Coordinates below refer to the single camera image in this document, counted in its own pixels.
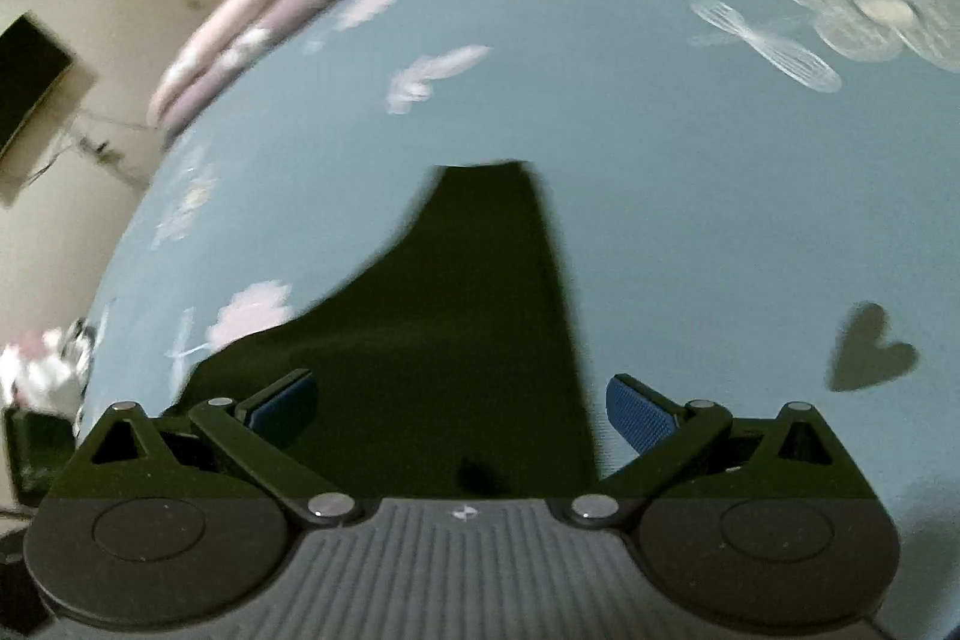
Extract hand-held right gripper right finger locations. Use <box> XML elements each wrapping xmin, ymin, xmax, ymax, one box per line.
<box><xmin>562</xmin><ymin>372</ymin><xmax>882</xmax><ymax>528</ymax></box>

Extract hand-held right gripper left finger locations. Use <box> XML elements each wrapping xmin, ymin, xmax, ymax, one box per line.
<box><xmin>45</xmin><ymin>368</ymin><xmax>359</xmax><ymax>528</ymax></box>

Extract black pants with white drawstring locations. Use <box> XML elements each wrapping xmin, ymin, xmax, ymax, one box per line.
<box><xmin>172</xmin><ymin>158</ymin><xmax>623</xmax><ymax>502</ymax></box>

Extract pile of white pink clothes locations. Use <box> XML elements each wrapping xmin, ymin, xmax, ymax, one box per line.
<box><xmin>0</xmin><ymin>321</ymin><xmax>98</xmax><ymax>416</ymax></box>

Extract dark box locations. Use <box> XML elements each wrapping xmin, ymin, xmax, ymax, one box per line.
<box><xmin>4</xmin><ymin>406</ymin><xmax>80</xmax><ymax>507</ymax></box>

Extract wall cables with power strip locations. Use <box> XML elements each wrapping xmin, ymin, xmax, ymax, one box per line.
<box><xmin>30</xmin><ymin>111</ymin><xmax>151</xmax><ymax>184</ymax></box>

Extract wall television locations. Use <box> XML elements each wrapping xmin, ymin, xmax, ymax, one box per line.
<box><xmin>0</xmin><ymin>14</ymin><xmax>76</xmax><ymax>161</ymax></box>

